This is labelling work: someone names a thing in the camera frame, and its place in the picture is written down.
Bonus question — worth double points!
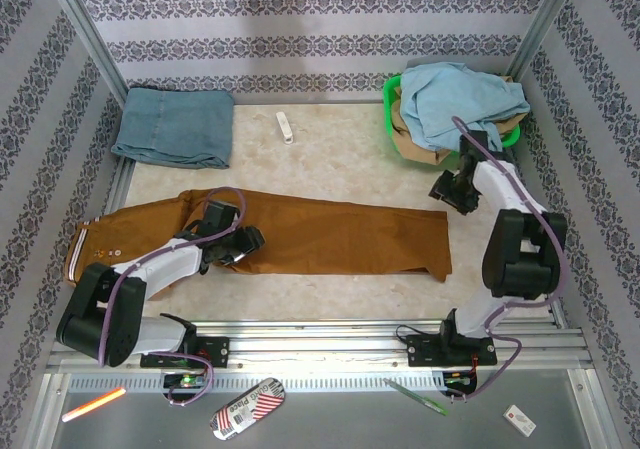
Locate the brown trousers with striped waistband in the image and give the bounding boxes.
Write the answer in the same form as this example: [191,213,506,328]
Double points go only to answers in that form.
[64,187,454,301]

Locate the light blue trousers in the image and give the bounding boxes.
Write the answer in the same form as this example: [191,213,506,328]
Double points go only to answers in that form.
[398,61,532,153]

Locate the green plastic basket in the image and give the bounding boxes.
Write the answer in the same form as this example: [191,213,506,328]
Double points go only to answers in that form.
[382,72,523,158]

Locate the folded blue jeans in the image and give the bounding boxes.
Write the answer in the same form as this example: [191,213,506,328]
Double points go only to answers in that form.
[110,86,237,171]

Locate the small white plastic stick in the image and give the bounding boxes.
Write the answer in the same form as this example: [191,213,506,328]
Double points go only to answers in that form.
[275,111,296,146]

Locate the flag print pencil case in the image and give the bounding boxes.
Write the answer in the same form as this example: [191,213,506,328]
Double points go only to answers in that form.
[208,377,288,442]

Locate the orange pen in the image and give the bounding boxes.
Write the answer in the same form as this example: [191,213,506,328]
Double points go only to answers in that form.
[61,387,127,424]

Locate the green pen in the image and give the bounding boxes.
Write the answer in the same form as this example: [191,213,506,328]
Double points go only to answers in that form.
[383,377,449,417]

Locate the white eraser box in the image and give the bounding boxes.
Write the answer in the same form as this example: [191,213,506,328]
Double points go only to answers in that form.
[502,403,538,438]

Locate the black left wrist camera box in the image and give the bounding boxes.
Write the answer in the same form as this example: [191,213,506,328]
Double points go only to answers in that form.
[206,200,237,229]

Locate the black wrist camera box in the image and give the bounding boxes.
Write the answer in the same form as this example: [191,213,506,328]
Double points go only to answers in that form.
[459,130,489,163]
[206,200,237,229]

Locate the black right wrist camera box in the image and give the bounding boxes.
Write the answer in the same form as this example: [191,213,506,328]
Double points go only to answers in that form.
[459,130,489,163]

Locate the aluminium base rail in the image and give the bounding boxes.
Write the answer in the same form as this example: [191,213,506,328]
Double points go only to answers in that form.
[47,318,594,371]

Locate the slotted grey cable duct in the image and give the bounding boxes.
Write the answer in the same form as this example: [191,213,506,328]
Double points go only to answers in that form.
[67,372,447,393]

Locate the aluminium frame post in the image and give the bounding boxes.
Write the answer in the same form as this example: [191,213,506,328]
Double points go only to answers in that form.
[42,0,134,101]
[503,0,587,89]

